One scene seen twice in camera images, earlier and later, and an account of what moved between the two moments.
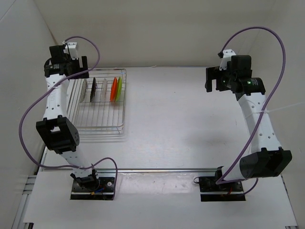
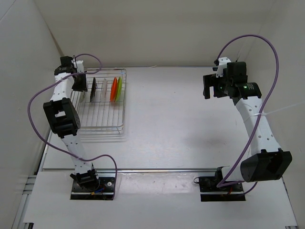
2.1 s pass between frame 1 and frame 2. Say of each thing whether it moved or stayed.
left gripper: moved
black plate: stayed
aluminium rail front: stayed
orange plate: stayed
